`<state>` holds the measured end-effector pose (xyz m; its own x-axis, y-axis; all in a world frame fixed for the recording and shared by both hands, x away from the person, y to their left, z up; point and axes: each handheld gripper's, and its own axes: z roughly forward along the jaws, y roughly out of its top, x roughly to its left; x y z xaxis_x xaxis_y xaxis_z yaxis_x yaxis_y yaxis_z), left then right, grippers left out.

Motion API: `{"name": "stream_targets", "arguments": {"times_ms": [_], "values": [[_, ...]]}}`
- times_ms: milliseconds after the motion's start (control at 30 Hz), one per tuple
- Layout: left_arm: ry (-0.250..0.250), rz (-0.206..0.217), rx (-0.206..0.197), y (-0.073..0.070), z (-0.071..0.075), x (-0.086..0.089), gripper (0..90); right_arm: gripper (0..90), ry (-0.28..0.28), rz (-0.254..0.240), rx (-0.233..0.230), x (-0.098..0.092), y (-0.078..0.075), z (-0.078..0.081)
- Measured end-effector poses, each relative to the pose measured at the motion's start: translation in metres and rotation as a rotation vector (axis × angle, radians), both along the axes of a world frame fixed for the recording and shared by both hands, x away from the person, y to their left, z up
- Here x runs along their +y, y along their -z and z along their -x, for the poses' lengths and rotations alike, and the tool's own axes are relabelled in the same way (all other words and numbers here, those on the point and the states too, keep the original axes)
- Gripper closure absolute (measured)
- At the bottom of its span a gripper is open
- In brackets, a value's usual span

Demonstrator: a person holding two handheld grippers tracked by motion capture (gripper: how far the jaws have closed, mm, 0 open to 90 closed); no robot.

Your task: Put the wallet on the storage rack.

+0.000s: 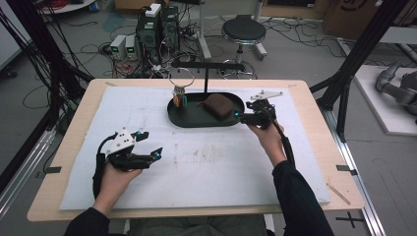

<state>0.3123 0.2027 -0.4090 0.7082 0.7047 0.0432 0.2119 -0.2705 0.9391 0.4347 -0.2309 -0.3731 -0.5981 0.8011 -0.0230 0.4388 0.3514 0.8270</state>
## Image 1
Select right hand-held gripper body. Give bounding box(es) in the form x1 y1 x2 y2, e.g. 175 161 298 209
239 89 284 130

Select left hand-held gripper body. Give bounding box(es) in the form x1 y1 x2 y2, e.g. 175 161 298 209
103 127 155 172

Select person's left hand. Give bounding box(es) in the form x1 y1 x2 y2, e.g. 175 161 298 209
92 161 144 217

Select person's right hand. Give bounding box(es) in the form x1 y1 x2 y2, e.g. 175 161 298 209
247 122 288 169

